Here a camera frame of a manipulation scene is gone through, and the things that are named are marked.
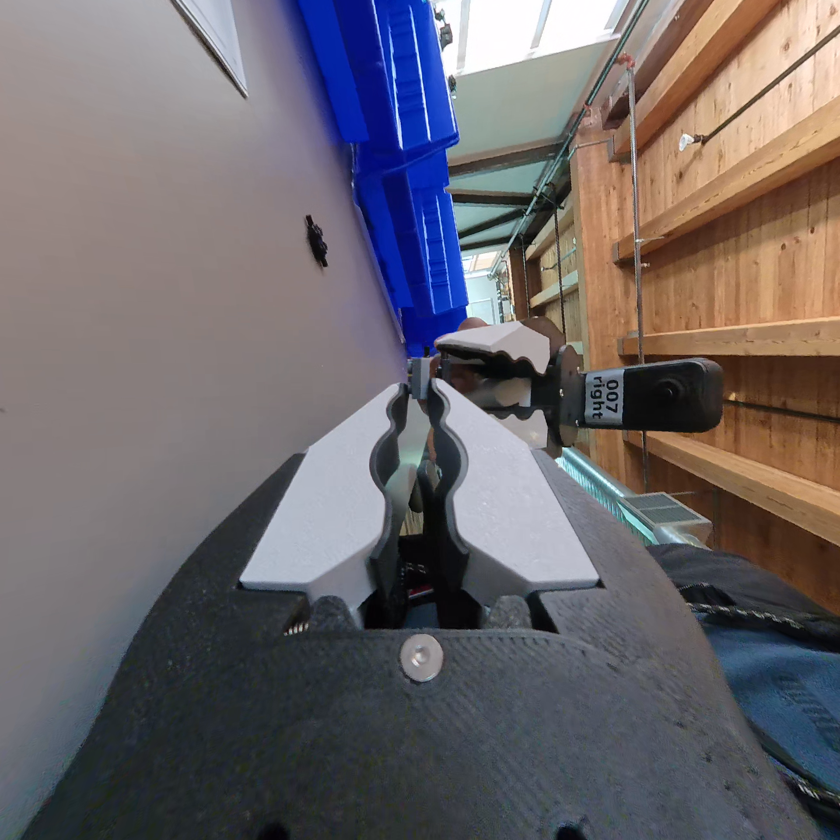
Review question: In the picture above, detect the silver ventilation duct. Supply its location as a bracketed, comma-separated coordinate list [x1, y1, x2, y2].
[556, 446, 714, 547]

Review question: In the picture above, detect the black white speckled drawstring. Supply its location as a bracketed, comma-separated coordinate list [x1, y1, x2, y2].
[777, 764, 840, 811]
[688, 602, 840, 632]

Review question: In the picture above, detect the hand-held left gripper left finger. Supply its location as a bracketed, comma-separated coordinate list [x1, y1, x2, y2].
[239, 382, 409, 614]

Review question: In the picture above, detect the grey and tan brick beam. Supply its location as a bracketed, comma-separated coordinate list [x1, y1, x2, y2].
[384, 354, 442, 521]

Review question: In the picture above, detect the person in blue hoodie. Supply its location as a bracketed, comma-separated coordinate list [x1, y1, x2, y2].
[696, 610, 840, 824]

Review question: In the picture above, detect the person's right hand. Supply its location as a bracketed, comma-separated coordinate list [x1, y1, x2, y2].
[456, 316, 567, 358]

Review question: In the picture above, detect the large window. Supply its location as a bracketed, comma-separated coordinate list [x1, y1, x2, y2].
[433, 0, 634, 74]

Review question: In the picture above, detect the instruction booklet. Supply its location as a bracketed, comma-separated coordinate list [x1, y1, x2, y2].
[171, 0, 251, 99]

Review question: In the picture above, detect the blue plastic storage bin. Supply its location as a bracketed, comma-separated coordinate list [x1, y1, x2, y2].
[295, 0, 462, 158]
[399, 305, 471, 360]
[353, 147, 471, 311]

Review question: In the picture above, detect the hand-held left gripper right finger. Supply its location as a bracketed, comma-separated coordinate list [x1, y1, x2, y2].
[428, 379, 601, 621]

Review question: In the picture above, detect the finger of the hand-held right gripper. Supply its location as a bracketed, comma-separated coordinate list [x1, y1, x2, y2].
[433, 319, 553, 377]
[484, 381, 553, 454]

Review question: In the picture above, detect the black jacket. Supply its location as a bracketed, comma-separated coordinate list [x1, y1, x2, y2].
[646, 541, 840, 627]

